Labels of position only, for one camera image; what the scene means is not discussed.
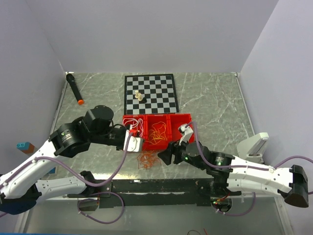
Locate yellow cable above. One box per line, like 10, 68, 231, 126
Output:
148, 121, 169, 145

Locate blue brown toy block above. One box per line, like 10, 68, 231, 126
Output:
17, 142, 35, 154

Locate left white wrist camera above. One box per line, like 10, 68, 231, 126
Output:
123, 136, 144, 153

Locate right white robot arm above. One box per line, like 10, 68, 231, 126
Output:
158, 141, 309, 208

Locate blue lego bricks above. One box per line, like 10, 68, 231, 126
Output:
48, 167, 57, 174

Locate cream chess piece short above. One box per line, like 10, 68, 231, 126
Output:
137, 93, 143, 101

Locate red three-compartment bin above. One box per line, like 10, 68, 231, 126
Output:
121, 113, 196, 151

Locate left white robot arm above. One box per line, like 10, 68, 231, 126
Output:
0, 105, 129, 215

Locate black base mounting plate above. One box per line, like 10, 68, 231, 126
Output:
67, 178, 242, 209

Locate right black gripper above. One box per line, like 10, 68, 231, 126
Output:
157, 135, 206, 170

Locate black white chessboard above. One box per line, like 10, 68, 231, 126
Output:
124, 73, 179, 115

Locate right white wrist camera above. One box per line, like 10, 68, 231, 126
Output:
178, 124, 194, 145

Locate purple cable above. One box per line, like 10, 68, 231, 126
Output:
0, 137, 135, 225
184, 121, 313, 217

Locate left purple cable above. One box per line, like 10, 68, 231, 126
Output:
0, 137, 135, 225

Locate black marker orange cap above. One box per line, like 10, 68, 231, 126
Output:
66, 73, 84, 105

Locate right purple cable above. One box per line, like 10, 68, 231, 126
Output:
184, 121, 313, 217

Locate white cable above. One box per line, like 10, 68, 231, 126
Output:
123, 117, 145, 138

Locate white grey stand device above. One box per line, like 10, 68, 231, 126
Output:
237, 132, 269, 162

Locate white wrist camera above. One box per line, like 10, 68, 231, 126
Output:
123, 136, 144, 153
178, 124, 194, 145

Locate orange cable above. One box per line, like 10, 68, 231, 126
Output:
136, 150, 162, 171

